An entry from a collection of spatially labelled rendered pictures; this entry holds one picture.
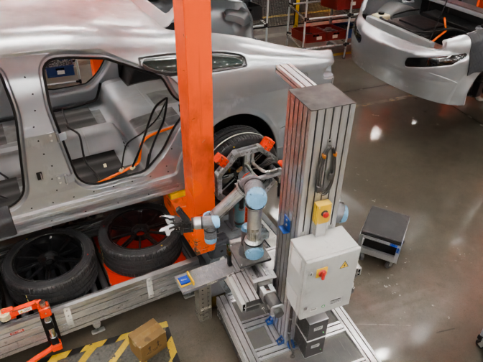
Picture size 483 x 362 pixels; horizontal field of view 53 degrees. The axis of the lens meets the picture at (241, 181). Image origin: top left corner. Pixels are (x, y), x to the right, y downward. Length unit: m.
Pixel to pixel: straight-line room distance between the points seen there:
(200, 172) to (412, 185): 2.98
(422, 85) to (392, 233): 1.90
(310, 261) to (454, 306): 1.99
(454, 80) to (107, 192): 3.67
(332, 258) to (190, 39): 1.42
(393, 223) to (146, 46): 2.53
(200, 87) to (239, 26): 2.72
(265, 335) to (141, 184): 1.44
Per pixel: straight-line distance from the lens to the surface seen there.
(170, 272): 3.77
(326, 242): 2.76
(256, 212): 2.79
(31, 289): 3.71
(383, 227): 4.36
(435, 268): 4.63
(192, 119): 2.96
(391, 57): 5.68
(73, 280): 3.69
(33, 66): 3.31
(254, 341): 3.54
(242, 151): 3.67
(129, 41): 3.44
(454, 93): 5.62
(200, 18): 2.76
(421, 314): 4.22
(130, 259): 3.76
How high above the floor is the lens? 3.08
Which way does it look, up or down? 36 degrees down
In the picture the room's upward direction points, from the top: 1 degrees clockwise
